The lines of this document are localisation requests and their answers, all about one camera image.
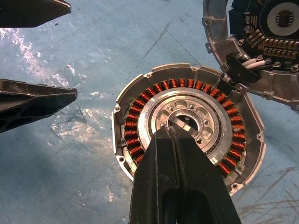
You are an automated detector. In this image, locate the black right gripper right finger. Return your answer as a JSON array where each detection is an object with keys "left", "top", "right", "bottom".
[{"left": 171, "top": 130, "right": 242, "bottom": 224}]

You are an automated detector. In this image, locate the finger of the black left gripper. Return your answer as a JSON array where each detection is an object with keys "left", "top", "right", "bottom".
[
  {"left": 0, "top": 0, "right": 72, "bottom": 29},
  {"left": 0, "top": 79, "right": 78, "bottom": 134}
]

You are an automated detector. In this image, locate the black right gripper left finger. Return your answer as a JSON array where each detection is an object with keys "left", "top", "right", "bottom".
[{"left": 128, "top": 127, "right": 185, "bottom": 224}]

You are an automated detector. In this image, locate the silver spoked rotor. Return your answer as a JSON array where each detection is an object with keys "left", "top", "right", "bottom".
[{"left": 137, "top": 90, "right": 234, "bottom": 167}]

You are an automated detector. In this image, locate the motor housing with copper windings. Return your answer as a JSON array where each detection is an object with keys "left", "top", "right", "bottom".
[{"left": 111, "top": 62, "right": 267, "bottom": 196}]

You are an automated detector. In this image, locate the blue plastic table cover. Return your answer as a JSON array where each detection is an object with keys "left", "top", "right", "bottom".
[{"left": 0, "top": 0, "right": 299, "bottom": 224}]

